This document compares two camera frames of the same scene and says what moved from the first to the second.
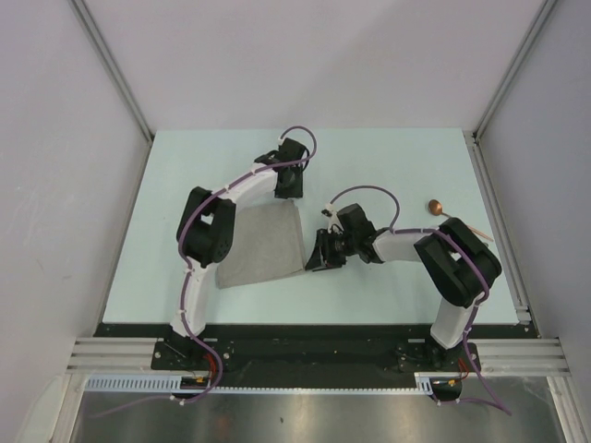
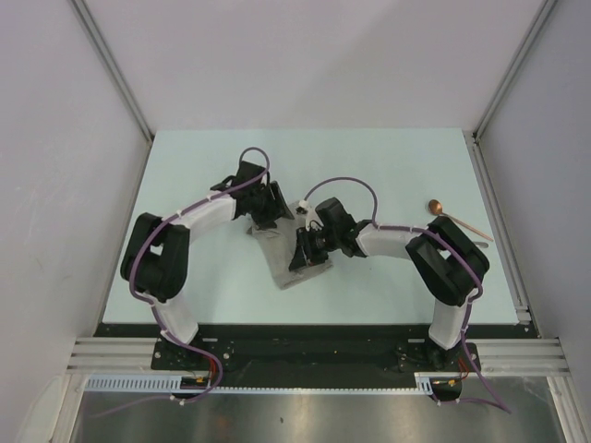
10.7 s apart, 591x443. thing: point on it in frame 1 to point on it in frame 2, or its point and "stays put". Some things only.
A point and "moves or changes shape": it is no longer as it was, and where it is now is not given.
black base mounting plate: (309, 355) stays put
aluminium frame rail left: (112, 355) stays put
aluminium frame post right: (543, 12) stays put
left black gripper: (296, 191) to (273, 211)
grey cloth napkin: (266, 243) moves or changes shape
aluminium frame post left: (87, 21) stays put
